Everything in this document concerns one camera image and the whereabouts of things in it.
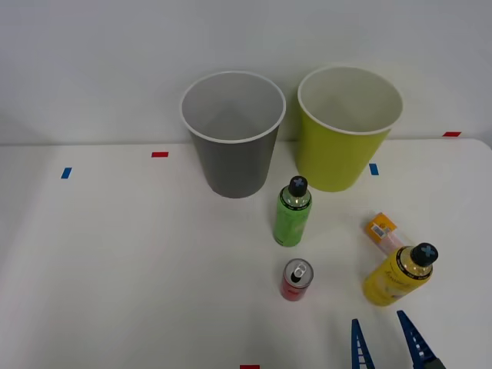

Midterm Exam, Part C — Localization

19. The small clear orange label bottle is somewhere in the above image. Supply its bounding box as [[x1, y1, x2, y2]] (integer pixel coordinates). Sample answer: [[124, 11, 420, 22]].
[[364, 211, 407, 255]]

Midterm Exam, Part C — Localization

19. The yellow label plastic bottle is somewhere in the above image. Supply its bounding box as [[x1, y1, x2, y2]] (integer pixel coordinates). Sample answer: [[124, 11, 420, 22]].
[[362, 242, 440, 308]]

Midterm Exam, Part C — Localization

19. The yellow-green plastic waste bin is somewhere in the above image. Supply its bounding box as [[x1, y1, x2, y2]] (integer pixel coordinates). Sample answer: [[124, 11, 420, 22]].
[[294, 65, 404, 193]]

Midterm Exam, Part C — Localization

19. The green label plastic bottle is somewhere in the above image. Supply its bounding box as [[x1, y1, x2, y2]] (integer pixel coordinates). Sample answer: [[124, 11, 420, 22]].
[[273, 175, 313, 248]]

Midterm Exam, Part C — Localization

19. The red drink can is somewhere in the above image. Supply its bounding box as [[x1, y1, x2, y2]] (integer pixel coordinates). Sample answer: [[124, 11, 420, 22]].
[[280, 258, 314, 302]]

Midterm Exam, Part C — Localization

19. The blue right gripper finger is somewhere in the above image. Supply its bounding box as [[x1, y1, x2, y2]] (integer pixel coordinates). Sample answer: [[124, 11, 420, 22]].
[[396, 310, 445, 369], [350, 317, 376, 369]]

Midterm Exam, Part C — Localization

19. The grey plastic waste bin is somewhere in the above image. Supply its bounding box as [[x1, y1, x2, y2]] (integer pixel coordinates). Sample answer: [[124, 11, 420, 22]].
[[179, 70, 288, 200]]

